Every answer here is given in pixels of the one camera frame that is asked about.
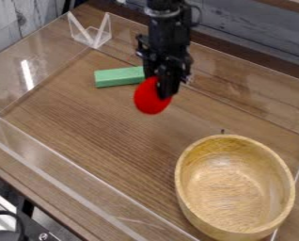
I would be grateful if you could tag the green rectangular block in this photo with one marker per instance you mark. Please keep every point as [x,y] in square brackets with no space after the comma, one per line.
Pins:
[118,77]

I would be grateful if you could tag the clear acrylic enclosure wall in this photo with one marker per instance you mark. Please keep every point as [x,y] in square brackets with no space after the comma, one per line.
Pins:
[93,209]

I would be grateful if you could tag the red felt strawberry toy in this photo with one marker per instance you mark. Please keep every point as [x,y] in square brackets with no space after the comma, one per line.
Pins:
[147,99]

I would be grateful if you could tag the wooden bowl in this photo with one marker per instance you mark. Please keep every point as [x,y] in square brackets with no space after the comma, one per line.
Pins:
[235,188]

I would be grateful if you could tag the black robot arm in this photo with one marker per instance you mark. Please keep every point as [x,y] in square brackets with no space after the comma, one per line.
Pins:
[167,4]

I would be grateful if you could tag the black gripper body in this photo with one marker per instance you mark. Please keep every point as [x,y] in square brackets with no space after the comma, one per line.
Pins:
[164,45]

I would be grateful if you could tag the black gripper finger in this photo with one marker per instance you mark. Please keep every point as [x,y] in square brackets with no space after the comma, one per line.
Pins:
[169,78]
[149,69]

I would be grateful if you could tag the clear acrylic corner bracket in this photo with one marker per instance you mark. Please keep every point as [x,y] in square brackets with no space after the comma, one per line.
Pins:
[90,36]

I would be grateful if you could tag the black metal table bracket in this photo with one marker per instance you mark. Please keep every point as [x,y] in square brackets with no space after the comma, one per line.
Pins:
[34,231]

